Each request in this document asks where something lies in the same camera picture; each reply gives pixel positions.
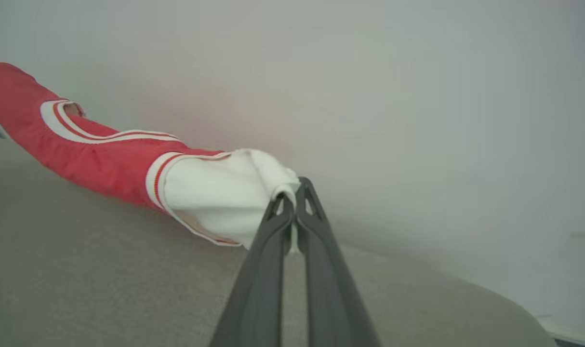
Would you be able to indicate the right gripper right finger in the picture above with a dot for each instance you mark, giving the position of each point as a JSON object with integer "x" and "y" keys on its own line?
{"x": 328, "y": 289}

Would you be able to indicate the grey fabric sofa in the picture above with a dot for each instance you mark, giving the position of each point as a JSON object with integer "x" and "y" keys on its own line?
{"x": 104, "y": 279}

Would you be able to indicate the red and white garment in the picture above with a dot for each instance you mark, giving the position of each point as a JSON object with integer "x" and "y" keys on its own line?
{"x": 104, "y": 164}

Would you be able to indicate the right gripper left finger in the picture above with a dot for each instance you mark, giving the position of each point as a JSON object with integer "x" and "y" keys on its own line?
{"x": 259, "y": 289}

